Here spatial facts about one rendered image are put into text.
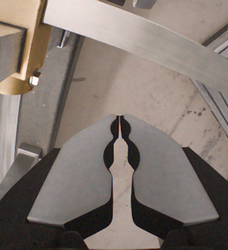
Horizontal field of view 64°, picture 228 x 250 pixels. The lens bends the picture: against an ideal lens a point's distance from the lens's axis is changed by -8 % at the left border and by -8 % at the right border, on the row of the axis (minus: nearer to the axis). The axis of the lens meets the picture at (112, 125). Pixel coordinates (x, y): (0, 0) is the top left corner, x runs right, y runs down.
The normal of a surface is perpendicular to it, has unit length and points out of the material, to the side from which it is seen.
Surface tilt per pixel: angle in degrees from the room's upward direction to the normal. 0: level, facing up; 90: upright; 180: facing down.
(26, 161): 90
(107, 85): 0
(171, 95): 0
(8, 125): 0
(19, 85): 41
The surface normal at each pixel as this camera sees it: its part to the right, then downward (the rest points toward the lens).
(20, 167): 0.35, -0.80
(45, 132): -0.01, 0.51
